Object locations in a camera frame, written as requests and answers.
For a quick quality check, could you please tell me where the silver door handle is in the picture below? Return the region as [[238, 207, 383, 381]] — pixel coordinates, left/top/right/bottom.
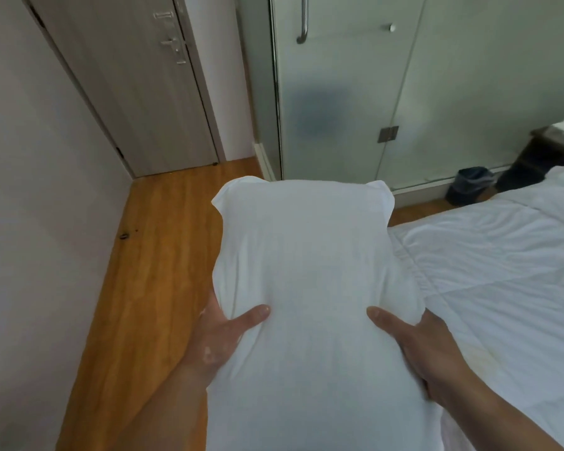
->
[[160, 37, 188, 65]]

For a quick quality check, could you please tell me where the person's left hand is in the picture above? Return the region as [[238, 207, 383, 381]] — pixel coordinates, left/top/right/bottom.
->
[[180, 290, 271, 385]]

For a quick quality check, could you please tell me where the steel bar handle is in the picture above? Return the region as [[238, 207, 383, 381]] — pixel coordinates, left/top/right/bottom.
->
[[296, 0, 309, 44]]

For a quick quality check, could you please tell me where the person's right forearm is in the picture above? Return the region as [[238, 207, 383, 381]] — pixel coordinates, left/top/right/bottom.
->
[[430, 373, 564, 451]]

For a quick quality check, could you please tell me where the grey wooden door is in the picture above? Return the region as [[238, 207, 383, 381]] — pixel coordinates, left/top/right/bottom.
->
[[21, 0, 226, 179]]

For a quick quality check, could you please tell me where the frosted glass partition panel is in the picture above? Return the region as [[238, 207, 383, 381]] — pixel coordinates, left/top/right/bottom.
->
[[375, 0, 564, 192]]

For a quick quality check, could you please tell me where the dark waste bin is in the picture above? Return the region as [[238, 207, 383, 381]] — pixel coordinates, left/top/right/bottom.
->
[[446, 166, 495, 207]]

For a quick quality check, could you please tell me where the white quilted duvet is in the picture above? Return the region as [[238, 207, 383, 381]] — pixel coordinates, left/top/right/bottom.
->
[[388, 165, 564, 451]]

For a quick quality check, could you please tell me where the frosted glass shower door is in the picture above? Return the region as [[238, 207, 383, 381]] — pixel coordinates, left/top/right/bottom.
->
[[269, 0, 428, 183]]

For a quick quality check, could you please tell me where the white pillow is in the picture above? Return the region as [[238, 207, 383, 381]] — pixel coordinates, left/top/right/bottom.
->
[[206, 175, 452, 451]]

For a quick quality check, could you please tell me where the person's right hand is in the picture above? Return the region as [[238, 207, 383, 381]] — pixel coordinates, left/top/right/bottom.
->
[[367, 306, 476, 403]]

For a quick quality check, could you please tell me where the dark wooden nightstand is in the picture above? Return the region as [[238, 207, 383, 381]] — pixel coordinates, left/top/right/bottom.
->
[[496, 127, 564, 193]]

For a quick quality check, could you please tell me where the person's left forearm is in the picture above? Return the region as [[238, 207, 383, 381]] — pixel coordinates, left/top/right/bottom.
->
[[61, 364, 210, 451]]

